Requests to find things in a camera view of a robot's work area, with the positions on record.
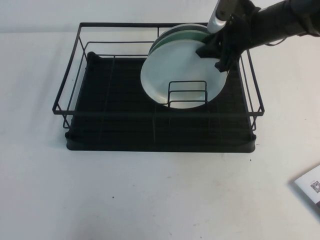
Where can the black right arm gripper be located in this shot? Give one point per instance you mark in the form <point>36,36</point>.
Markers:
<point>237,35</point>

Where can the large white plate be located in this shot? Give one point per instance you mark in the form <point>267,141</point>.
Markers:
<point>175,70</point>

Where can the black covered right robot arm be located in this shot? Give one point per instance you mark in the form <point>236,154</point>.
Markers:
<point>280,20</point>

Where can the green plate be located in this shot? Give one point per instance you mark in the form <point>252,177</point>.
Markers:
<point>182,35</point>

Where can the black plastic drip tray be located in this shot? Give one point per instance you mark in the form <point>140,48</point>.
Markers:
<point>125,140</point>

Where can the white booklet with QR code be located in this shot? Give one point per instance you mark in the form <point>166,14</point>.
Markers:
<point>310,190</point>

